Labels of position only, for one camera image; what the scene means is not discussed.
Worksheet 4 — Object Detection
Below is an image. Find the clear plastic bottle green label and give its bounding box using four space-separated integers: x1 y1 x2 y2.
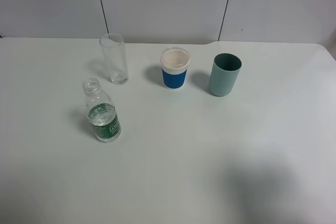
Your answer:
82 78 121 143

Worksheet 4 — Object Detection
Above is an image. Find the blue and white cup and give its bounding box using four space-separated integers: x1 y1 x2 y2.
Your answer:
160 47 190 89

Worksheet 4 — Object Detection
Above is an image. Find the teal green cup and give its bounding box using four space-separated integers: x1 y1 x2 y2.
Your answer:
209 53 242 97

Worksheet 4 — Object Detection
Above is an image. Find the tall clear glass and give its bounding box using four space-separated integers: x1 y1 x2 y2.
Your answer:
99 34 129 84

